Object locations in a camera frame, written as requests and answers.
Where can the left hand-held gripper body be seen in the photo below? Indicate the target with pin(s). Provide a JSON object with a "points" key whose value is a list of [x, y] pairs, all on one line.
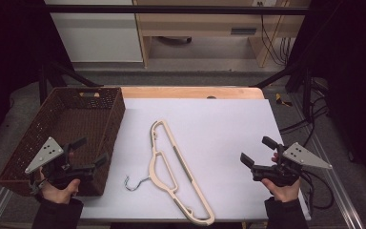
{"points": [[47, 152]]}

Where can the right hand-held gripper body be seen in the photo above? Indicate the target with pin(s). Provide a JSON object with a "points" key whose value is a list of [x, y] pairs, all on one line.
{"points": [[301, 157]]}

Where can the brown woven basket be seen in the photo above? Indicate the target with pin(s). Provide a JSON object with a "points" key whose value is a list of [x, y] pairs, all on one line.
{"points": [[76, 117]]}

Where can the beige clothes hanger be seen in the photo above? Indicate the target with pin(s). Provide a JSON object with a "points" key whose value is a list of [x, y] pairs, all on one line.
{"points": [[171, 136]]}

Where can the person's right hand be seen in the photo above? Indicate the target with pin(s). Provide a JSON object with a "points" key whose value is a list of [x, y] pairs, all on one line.
{"points": [[284, 193]]}

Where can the person's left hand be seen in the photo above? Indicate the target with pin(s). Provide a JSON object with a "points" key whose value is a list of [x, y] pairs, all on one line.
{"points": [[58, 194]]}

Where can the white table mat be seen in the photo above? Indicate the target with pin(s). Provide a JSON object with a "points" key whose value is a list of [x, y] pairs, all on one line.
{"points": [[222, 133]]}

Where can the yellow and black tool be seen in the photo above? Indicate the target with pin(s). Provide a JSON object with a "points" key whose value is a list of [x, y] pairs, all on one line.
{"points": [[281, 101]]}

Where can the black metal stand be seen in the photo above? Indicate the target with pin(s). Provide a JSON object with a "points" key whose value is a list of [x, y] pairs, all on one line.
{"points": [[43, 82], [306, 89]]}

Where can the dark curtain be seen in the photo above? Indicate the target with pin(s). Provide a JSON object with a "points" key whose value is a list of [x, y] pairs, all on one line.
{"points": [[9, 47], [355, 79]]}

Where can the white cabinet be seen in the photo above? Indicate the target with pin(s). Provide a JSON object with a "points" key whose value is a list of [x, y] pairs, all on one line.
{"points": [[98, 38]]}

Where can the light wooden desk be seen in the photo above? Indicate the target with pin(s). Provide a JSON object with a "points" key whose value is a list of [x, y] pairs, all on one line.
{"points": [[197, 24]]}

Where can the white wall socket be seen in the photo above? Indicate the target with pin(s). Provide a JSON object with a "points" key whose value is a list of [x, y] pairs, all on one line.
{"points": [[267, 2]]}

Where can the black horizontal frame bar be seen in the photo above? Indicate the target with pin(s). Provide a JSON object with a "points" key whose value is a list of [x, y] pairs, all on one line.
{"points": [[171, 10]]}

